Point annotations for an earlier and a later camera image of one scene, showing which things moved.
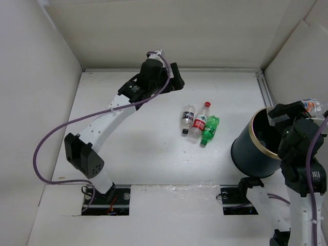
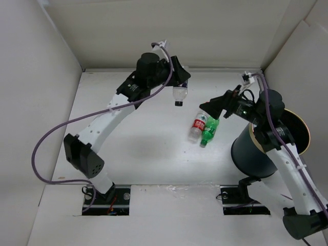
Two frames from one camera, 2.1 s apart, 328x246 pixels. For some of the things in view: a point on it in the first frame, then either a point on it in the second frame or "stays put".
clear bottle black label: x=187 y=119 → x=180 y=93
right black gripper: x=295 y=109 → x=214 y=106
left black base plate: x=114 y=202 stays put
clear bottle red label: x=199 y=124 stays put
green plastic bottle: x=211 y=126 stays put
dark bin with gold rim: x=255 y=152 stays put
